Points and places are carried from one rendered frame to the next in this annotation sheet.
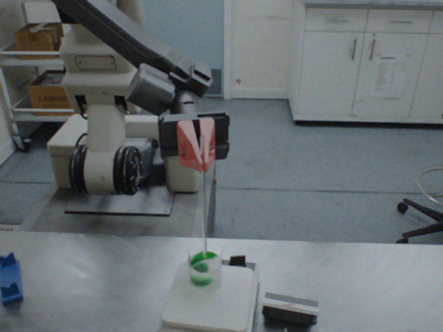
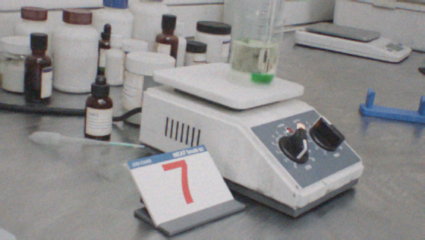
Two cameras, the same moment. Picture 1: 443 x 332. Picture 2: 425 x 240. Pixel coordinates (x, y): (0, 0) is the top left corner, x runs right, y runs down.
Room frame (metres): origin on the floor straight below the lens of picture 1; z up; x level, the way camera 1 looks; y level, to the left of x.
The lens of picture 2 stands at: (0.70, -0.51, 0.97)
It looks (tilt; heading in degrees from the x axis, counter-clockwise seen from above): 17 degrees down; 118
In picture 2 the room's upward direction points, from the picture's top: 7 degrees clockwise
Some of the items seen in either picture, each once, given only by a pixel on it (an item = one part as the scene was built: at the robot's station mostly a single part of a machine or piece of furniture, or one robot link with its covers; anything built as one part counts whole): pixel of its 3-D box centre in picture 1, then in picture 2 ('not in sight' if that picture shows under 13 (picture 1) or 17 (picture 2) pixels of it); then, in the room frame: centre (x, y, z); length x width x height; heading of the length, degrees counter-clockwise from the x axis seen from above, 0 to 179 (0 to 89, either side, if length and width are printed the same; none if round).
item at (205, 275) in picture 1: (207, 263); (255, 48); (0.46, 0.02, 0.87); 0.06 x 0.05 x 0.08; 110
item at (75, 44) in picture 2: not in sight; (75, 49); (0.15, 0.09, 0.80); 0.06 x 0.06 x 0.11
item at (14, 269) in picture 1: (9, 275); (395, 105); (0.54, 0.38, 0.77); 0.10 x 0.03 x 0.04; 26
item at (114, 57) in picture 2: not in sight; (114, 59); (0.17, 0.16, 0.79); 0.03 x 0.03 x 0.07
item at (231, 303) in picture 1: (209, 294); (229, 83); (0.43, 0.02, 0.83); 0.12 x 0.12 x 0.01; 81
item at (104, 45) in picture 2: not in sight; (106, 48); (0.12, 0.20, 0.79); 0.03 x 0.03 x 0.08
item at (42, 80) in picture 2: not in sight; (38, 67); (0.16, 0.01, 0.79); 0.03 x 0.03 x 0.08
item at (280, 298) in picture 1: (290, 303); (187, 185); (0.47, -0.11, 0.77); 0.09 x 0.06 x 0.04; 76
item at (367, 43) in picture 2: not in sight; (353, 41); (0.30, 0.93, 0.77); 0.26 x 0.19 x 0.05; 3
